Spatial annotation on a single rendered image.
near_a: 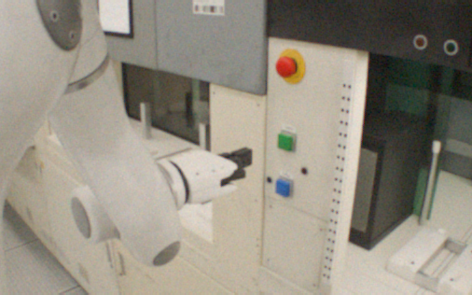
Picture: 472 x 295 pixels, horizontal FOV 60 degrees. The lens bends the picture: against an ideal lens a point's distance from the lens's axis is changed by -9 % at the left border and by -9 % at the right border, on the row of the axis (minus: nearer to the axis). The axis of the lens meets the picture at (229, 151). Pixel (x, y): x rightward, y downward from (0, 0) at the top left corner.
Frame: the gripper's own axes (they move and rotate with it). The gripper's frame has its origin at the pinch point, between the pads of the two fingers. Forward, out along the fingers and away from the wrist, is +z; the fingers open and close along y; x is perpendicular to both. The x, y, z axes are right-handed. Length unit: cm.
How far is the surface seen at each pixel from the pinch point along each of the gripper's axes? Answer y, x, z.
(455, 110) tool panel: 5, -10, 102
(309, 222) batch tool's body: 6.6, -15.9, 13.1
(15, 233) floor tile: -213, -120, 5
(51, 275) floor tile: -154, -120, 6
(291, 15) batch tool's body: 0.1, 24.5, 12.4
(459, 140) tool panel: 8, -20, 102
